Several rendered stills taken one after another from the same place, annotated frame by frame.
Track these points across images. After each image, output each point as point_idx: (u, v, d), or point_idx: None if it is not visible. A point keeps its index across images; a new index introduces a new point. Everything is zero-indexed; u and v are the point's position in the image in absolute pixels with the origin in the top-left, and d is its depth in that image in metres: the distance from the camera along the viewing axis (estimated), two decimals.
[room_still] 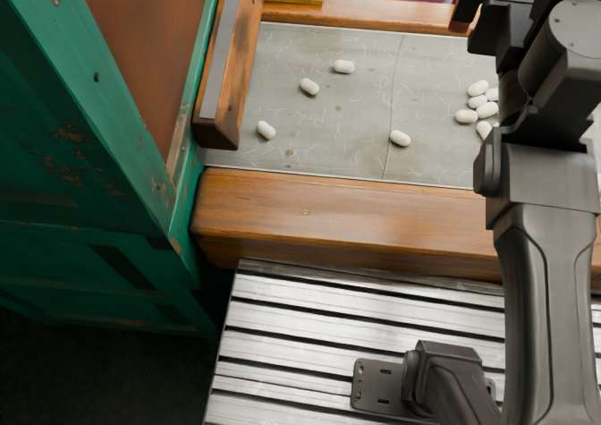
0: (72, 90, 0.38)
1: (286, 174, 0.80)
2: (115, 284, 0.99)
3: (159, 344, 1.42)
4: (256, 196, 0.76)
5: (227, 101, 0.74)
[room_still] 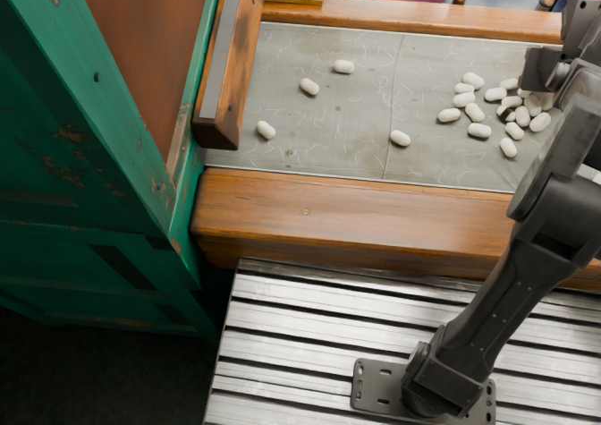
0: (72, 90, 0.38)
1: (286, 174, 0.80)
2: (115, 284, 0.99)
3: (159, 344, 1.42)
4: (256, 196, 0.76)
5: (227, 101, 0.74)
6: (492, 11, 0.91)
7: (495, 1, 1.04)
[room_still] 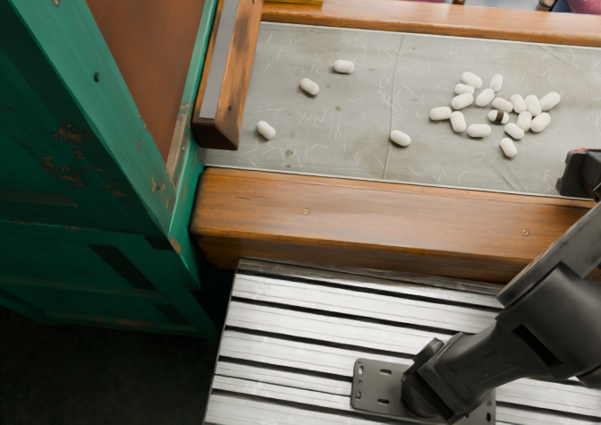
0: (72, 90, 0.38)
1: (286, 174, 0.80)
2: (115, 284, 0.99)
3: (159, 344, 1.42)
4: (256, 196, 0.76)
5: (227, 101, 0.74)
6: (492, 11, 0.91)
7: (495, 1, 1.04)
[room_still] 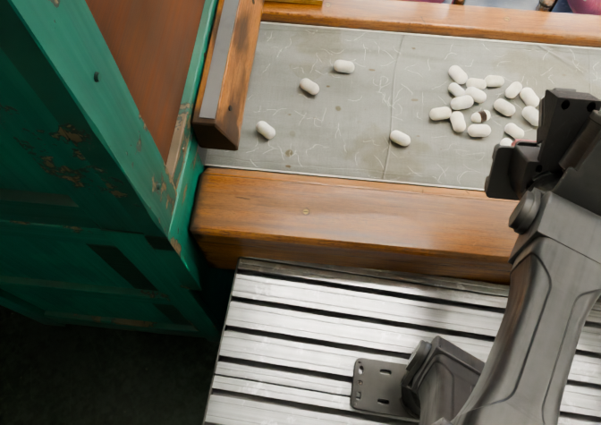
0: (72, 90, 0.38)
1: (286, 174, 0.80)
2: (115, 284, 0.99)
3: (159, 344, 1.42)
4: (256, 196, 0.76)
5: (227, 101, 0.74)
6: (492, 11, 0.91)
7: (495, 1, 1.04)
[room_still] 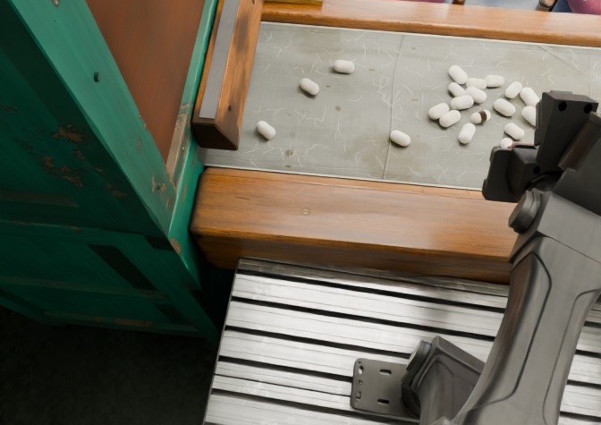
0: (72, 90, 0.38)
1: (286, 174, 0.80)
2: (115, 284, 0.99)
3: (159, 344, 1.42)
4: (256, 196, 0.76)
5: (227, 101, 0.74)
6: (492, 11, 0.91)
7: (495, 1, 1.04)
